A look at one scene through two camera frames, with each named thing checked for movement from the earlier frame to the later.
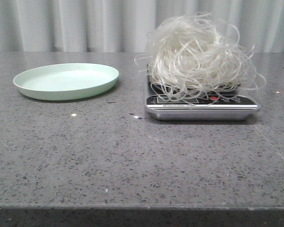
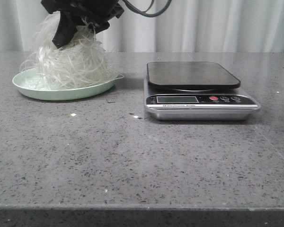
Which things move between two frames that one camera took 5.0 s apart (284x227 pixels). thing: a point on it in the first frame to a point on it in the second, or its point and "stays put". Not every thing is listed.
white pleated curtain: (127, 26) stays put
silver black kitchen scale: (168, 101) stays put
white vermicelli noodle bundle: (198, 58) to (84, 63)
